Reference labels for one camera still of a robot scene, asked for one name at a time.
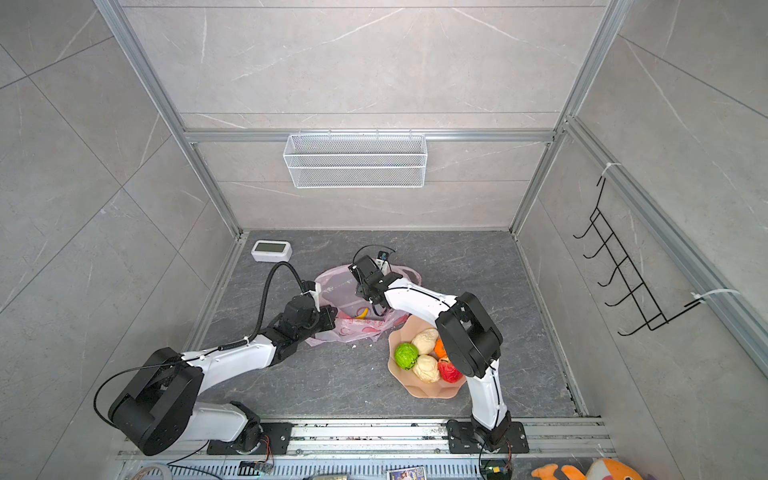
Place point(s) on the black wire hook rack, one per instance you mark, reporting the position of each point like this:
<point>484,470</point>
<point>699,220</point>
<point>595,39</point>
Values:
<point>629,274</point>

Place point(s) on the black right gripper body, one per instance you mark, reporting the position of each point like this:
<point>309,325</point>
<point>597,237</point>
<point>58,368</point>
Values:
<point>362,292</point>

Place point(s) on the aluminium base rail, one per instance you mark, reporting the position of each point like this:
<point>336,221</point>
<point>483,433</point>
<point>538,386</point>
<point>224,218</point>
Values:
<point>373,448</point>

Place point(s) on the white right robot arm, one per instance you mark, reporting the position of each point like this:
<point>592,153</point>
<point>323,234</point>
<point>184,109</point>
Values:
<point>471,338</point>

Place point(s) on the red fake apple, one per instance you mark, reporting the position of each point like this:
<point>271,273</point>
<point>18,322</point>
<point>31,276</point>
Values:
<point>448,371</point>

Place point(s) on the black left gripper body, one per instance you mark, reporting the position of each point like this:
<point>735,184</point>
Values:
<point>320,322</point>

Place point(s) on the pink printed plastic bag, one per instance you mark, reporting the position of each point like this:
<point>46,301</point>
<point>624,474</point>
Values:
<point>338,289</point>

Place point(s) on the white wire mesh basket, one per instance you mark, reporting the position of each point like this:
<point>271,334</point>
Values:
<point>359,160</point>

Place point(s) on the orange plush toy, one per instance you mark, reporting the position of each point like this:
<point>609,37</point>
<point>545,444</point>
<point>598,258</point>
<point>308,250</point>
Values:
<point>601,469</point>

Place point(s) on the white digital clock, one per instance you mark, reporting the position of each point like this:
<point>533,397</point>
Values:
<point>271,251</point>

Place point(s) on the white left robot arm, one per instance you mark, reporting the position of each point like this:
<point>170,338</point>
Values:
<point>160,405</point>

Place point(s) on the peach scalloped plastic bowl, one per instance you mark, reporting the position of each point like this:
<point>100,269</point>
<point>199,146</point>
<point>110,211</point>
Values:
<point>414,386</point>

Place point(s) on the large orange fake orange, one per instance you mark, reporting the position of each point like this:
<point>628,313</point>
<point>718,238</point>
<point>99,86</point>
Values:
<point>439,349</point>

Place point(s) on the green fake fruit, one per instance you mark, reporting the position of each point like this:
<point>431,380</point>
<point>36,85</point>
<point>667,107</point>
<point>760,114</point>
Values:
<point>406,355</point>

